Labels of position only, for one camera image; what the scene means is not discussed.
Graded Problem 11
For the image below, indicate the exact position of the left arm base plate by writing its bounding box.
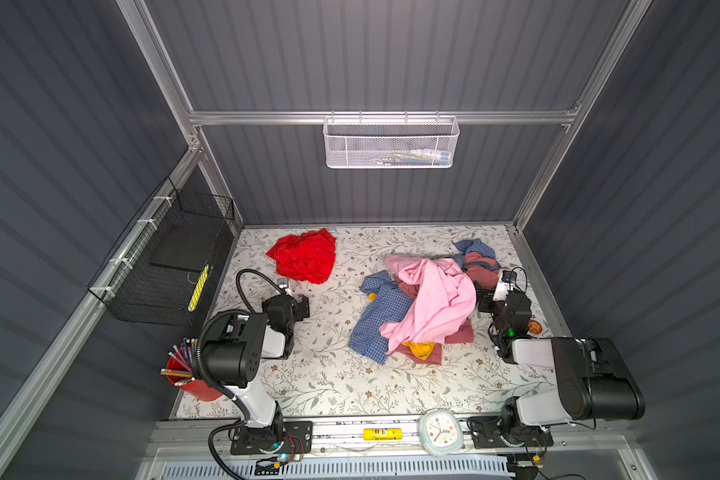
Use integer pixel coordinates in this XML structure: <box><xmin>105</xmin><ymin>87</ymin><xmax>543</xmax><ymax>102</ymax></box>
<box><xmin>229</xmin><ymin>421</ymin><xmax>314</xmax><ymax>455</ymax></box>

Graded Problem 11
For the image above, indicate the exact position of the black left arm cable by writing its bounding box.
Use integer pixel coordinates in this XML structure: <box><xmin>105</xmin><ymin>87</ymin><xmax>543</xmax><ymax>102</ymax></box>
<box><xmin>235</xmin><ymin>268</ymin><xmax>286</xmax><ymax>314</ymax></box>

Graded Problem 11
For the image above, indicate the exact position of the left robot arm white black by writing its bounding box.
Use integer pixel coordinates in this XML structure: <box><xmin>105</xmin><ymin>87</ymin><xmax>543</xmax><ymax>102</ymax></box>
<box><xmin>191</xmin><ymin>294</ymin><xmax>310</xmax><ymax>429</ymax></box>

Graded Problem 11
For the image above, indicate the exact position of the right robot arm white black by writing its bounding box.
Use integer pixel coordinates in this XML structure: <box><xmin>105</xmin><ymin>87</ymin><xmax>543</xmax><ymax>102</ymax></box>
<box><xmin>476</xmin><ymin>289</ymin><xmax>646</xmax><ymax>428</ymax></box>

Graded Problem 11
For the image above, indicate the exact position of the floral table mat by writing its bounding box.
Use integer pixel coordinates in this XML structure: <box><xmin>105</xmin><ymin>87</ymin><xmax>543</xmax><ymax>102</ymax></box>
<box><xmin>173</xmin><ymin>224</ymin><xmax>568</xmax><ymax>420</ymax></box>

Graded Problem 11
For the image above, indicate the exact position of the pink cloth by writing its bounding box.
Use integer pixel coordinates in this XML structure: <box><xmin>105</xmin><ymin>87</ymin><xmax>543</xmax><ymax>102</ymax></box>
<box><xmin>380</xmin><ymin>254</ymin><xmax>476</xmax><ymax>353</ymax></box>

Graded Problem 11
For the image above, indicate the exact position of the white wire basket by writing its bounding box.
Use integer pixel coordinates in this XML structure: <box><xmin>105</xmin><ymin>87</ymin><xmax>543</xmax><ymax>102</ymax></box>
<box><xmin>322</xmin><ymin>114</ymin><xmax>460</xmax><ymax>170</ymax></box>

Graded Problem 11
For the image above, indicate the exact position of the yellow cloth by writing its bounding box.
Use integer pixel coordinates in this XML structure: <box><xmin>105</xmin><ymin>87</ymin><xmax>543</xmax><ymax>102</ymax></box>
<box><xmin>402</xmin><ymin>341</ymin><xmax>437</xmax><ymax>360</ymax></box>

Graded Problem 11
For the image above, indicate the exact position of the mint alarm clock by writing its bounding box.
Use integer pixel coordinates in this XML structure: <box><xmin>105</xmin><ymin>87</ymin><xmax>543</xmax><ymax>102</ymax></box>
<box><xmin>417</xmin><ymin>410</ymin><xmax>464</xmax><ymax>457</ymax></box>

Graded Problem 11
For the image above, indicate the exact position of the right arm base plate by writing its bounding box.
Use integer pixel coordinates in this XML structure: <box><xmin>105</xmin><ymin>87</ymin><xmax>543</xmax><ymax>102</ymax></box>
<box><xmin>466</xmin><ymin>416</ymin><xmax>554</xmax><ymax>450</ymax></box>

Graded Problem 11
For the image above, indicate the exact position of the blue denim cloth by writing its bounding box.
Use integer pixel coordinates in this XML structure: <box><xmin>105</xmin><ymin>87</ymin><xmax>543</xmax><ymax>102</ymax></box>
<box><xmin>453</xmin><ymin>239</ymin><xmax>496</xmax><ymax>265</ymax></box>

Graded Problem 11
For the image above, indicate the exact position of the blue checked cloth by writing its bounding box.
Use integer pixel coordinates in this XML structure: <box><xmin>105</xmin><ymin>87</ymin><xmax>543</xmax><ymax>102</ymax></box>
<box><xmin>348</xmin><ymin>271</ymin><xmax>414</xmax><ymax>365</ymax></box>

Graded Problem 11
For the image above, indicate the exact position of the yellow level on rail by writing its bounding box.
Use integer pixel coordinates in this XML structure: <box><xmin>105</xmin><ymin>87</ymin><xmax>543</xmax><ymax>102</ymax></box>
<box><xmin>363</xmin><ymin>428</ymin><xmax>403</xmax><ymax>442</ymax></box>

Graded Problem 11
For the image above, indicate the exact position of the maroon cloth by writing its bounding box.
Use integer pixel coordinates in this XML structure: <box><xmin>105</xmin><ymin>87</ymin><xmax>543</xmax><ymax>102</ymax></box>
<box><xmin>462</xmin><ymin>252</ymin><xmax>501</xmax><ymax>290</ymax></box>

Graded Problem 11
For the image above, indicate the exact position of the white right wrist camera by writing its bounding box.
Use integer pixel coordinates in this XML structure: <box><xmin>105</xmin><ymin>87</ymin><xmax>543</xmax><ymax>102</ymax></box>
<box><xmin>493</xmin><ymin>270</ymin><xmax>517</xmax><ymax>302</ymax></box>

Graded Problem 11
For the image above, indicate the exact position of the black wire basket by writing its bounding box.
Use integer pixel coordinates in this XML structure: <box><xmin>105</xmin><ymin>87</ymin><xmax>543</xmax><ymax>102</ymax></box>
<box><xmin>88</xmin><ymin>181</ymin><xmax>236</xmax><ymax>327</ymax></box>

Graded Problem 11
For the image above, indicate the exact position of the red pen cup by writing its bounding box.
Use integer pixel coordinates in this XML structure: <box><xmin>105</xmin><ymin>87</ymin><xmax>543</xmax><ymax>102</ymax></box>
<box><xmin>160</xmin><ymin>338</ymin><xmax>222</xmax><ymax>402</ymax></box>

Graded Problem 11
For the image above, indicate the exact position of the tube in white basket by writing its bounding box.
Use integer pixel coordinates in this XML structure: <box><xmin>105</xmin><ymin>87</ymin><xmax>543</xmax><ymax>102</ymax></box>
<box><xmin>393</xmin><ymin>149</ymin><xmax>452</xmax><ymax>168</ymax></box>

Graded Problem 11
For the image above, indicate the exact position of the red cloth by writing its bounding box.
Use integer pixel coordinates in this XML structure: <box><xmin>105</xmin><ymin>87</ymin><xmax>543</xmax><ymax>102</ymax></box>
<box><xmin>266</xmin><ymin>228</ymin><xmax>336</xmax><ymax>285</ymax></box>

